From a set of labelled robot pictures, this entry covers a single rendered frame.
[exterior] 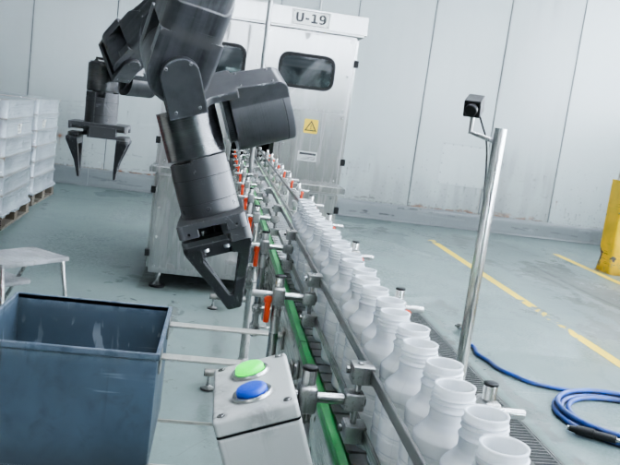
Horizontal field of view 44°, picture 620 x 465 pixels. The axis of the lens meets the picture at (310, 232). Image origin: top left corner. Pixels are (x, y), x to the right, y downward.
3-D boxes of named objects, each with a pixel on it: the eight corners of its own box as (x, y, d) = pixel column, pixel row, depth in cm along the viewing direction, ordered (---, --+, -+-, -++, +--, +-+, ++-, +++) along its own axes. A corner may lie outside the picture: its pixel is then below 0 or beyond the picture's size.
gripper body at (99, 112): (74, 128, 139) (77, 88, 138) (130, 135, 141) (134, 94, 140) (66, 130, 133) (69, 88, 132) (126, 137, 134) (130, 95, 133)
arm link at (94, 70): (82, 54, 135) (100, 56, 131) (116, 59, 140) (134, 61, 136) (79, 94, 136) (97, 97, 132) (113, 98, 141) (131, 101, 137)
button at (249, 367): (267, 377, 77) (263, 364, 77) (237, 385, 77) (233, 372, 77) (265, 367, 80) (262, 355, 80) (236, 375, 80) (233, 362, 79)
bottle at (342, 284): (312, 358, 121) (326, 256, 119) (340, 354, 125) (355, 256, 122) (336, 370, 117) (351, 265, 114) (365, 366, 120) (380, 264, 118)
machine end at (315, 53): (328, 307, 566) (369, 17, 535) (137, 288, 548) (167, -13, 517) (306, 263, 722) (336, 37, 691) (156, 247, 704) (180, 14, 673)
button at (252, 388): (269, 400, 71) (267, 387, 71) (238, 408, 71) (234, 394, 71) (268, 388, 74) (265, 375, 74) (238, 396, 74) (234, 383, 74)
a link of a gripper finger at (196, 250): (265, 288, 82) (244, 203, 80) (268, 305, 75) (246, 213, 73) (202, 303, 81) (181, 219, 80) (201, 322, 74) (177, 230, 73)
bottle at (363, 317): (330, 397, 105) (347, 280, 103) (372, 398, 107) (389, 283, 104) (343, 414, 100) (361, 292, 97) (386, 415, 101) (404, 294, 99)
